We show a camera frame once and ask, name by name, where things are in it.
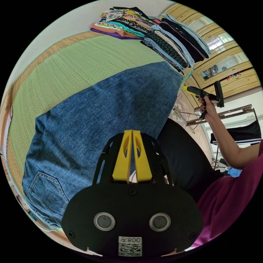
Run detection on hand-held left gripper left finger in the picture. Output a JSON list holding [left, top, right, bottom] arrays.
[[112, 130, 133, 182]]

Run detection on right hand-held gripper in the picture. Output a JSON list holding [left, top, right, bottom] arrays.
[[181, 85, 221, 120]]

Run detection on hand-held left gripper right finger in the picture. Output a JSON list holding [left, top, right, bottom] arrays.
[[133, 130, 153, 183]]

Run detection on blue jeans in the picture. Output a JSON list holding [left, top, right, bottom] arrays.
[[21, 61, 185, 231]]

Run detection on person's right forearm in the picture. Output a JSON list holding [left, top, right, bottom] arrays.
[[205, 112, 262, 170]]

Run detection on person's right hand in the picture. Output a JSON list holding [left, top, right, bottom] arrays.
[[198, 96, 219, 124]]

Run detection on wooden rack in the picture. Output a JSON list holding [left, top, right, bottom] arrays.
[[185, 104, 258, 128]]

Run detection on yellow wooden cupboard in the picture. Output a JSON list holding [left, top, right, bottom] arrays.
[[160, 3, 262, 108]]

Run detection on pile of clothes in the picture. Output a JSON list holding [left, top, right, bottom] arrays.
[[89, 6, 212, 73]]

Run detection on black cloth with white stripes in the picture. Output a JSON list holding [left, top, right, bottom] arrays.
[[210, 120, 262, 147]]

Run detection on person's body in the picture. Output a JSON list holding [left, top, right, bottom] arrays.
[[157, 118, 263, 249]]

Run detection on bed with green woven mat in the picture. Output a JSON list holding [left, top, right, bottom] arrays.
[[0, 31, 186, 234]]

